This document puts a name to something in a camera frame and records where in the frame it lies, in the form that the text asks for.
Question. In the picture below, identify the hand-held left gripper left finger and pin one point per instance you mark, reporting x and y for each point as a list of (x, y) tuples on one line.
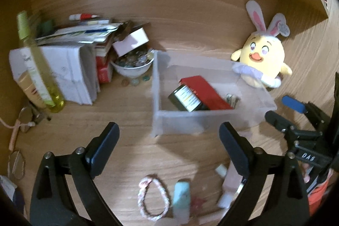
[(102, 159)]

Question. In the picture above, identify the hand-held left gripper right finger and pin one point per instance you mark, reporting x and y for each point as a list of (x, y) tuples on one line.
[(235, 154)]

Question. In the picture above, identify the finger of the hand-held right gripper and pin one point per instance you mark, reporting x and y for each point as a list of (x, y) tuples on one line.
[(278, 120), (292, 103)]

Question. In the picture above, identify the pale green lip balm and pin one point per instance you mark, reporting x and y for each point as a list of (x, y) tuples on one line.
[(221, 169)]

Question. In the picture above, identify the pale pink tube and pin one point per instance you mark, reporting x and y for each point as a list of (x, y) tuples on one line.
[(229, 189)]

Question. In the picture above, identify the red foil packet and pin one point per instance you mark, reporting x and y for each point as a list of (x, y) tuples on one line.
[(206, 91)]

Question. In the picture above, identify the clear plastic bin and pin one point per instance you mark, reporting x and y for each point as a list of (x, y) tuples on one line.
[(164, 120)]

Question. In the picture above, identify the dark jar with label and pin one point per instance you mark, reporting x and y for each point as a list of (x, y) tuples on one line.
[(185, 100)]

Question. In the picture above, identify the person's right hand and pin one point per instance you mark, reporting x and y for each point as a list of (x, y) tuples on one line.
[(306, 174)]

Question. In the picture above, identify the yellow chick plush toy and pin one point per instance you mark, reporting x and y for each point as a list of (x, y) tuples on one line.
[(264, 54)]

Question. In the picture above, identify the small red ornament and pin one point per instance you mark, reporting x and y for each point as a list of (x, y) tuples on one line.
[(198, 202)]

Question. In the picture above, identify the glass pebble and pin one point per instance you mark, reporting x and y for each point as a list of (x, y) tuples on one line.
[(145, 78), (135, 81), (124, 81)]

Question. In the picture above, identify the red box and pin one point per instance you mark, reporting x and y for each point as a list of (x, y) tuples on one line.
[(104, 72)]

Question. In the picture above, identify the white bowl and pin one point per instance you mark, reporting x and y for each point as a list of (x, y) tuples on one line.
[(132, 72)]

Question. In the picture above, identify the pile of glass pebbles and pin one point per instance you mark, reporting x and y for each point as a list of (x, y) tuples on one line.
[(135, 58)]

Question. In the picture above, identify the yellow spray bottle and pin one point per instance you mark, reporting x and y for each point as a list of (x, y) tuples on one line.
[(39, 69)]

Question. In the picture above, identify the beige cream tube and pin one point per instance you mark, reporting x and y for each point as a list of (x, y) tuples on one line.
[(23, 80)]

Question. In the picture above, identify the small cardboard box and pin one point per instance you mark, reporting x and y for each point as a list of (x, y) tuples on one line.
[(131, 42)]

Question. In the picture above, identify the stack of books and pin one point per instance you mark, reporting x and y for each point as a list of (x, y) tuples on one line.
[(79, 32)]

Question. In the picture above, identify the dark green packet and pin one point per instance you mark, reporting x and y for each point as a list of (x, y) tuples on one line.
[(47, 26)]

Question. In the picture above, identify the red white marker pen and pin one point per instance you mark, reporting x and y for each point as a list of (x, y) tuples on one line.
[(84, 16)]

